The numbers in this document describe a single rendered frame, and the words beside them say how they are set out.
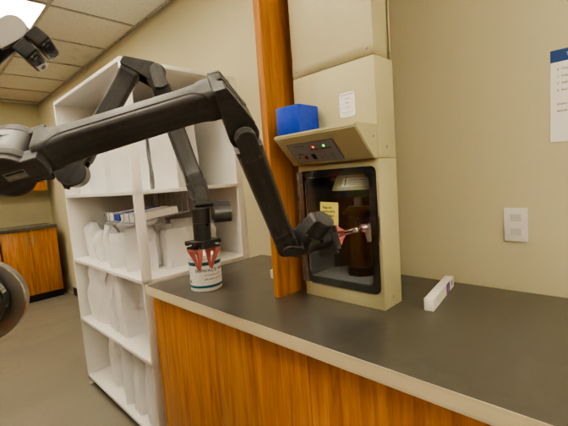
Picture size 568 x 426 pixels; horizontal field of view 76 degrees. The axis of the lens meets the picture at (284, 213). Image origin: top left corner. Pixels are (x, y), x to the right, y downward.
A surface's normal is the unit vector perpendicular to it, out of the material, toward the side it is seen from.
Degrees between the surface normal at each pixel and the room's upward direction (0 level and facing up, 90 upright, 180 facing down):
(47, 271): 90
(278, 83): 90
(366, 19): 90
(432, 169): 90
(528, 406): 0
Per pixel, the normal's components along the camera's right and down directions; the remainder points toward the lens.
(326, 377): -0.69, 0.11
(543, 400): -0.07, -0.99
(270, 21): 0.71, 0.02
